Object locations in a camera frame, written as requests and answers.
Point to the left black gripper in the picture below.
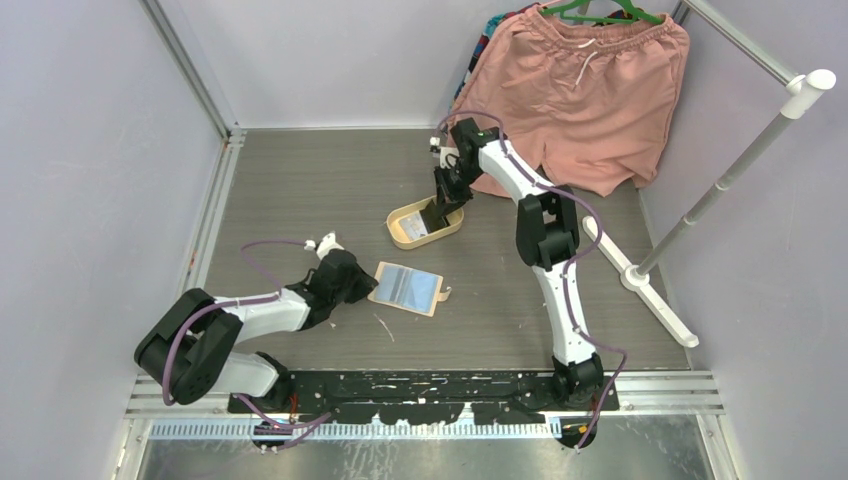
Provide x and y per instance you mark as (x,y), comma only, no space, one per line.
(364,286)

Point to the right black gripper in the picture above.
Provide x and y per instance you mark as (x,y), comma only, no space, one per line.
(448,200)

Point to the beige oval plastic tray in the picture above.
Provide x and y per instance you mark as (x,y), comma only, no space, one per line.
(428,204)

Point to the beige leather card holder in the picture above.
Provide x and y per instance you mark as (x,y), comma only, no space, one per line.
(409,289)

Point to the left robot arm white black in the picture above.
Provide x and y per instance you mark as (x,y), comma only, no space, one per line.
(190,352)

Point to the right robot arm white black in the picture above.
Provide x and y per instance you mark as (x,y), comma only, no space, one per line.
(547,241)

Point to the black vip card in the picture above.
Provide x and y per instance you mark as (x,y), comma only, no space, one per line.
(434,222)

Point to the silver vip card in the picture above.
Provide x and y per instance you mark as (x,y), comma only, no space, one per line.
(413,227)

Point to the pink shorts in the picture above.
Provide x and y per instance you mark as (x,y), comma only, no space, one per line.
(590,106)

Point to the colourful patterned garment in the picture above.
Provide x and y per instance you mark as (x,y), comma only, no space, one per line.
(474,56)

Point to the green clothes hanger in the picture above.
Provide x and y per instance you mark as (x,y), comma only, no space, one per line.
(585,12)

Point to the white clothes rack stand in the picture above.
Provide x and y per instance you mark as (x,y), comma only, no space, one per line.
(805,91)

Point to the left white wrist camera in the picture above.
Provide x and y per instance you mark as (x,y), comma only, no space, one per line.
(322,247)

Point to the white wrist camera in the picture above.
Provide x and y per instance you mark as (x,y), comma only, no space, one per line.
(322,247)
(446,155)

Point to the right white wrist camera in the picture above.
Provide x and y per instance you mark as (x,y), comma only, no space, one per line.
(446,155)

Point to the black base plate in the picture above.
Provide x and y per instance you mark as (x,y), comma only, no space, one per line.
(505,397)

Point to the aluminium frame rail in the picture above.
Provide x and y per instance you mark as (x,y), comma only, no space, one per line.
(173,27)

